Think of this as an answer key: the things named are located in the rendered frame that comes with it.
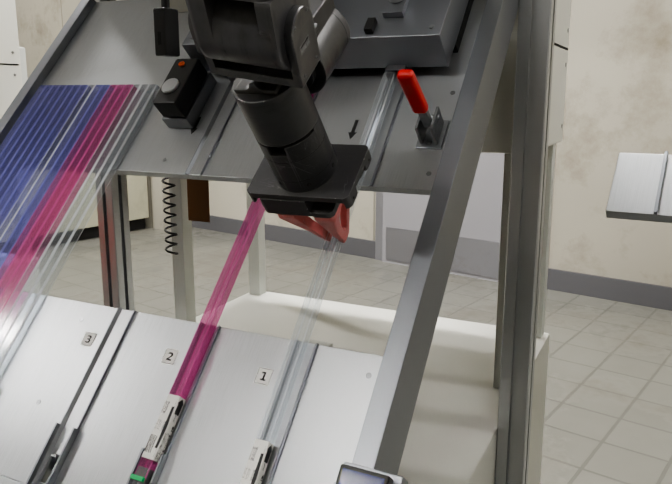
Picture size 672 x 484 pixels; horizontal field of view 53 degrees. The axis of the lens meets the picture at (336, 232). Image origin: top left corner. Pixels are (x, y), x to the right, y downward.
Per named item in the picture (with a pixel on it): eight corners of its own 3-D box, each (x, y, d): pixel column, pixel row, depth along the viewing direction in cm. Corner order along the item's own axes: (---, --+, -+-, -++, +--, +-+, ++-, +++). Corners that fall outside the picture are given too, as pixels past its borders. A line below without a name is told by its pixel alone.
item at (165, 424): (150, 485, 61) (141, 481, 60) (138, 481, 61) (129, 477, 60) (324, 69, 83) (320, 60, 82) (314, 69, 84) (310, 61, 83)
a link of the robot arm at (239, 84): (214, 91, 53) (276, 93, 50) (252, 36, 56) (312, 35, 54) (248, 154, 58) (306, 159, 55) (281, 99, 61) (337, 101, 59)
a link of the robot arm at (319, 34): (181, 12, 49) (288, 26, 46) (249, -75, 55) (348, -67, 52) (225, 130, 58) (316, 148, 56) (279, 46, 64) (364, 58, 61)
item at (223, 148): (445, 216, 72) (434, 188, 68) (13, 181, 100) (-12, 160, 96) (504, 1, 87) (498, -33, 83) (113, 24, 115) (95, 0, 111)
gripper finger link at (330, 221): (313, 208, 72) (283, 145, 65) (376, 213, 69) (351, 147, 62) (290, 260, 69) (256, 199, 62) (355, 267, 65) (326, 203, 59)
